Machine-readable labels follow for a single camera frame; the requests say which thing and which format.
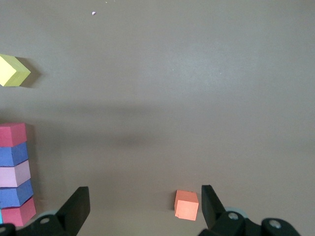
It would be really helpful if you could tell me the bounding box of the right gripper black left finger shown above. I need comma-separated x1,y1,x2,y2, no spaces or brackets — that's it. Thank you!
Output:
0,186,91,236

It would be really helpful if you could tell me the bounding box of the yellow foam cube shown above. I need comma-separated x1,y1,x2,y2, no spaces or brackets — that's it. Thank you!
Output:
0,54,32,87

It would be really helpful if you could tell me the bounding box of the red foam cube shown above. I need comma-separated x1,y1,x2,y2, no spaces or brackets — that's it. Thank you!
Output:
0,122,27,148
0,196,37,226

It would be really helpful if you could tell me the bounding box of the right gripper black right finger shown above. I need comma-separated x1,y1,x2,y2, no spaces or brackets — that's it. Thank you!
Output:
198,184,302,236

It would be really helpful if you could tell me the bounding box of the purple foam cube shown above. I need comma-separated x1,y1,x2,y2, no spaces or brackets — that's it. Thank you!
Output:
0,142,29,167
0,178,34,209

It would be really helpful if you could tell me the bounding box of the orange foam cube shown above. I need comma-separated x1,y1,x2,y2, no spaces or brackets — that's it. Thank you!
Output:
174,189,199,221

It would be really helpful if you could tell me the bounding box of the brown paper table cover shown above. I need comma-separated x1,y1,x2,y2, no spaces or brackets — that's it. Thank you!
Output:
0,0,315,236

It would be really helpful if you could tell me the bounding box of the pink foam cube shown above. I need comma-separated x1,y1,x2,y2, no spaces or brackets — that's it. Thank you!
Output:
0,159,31,187

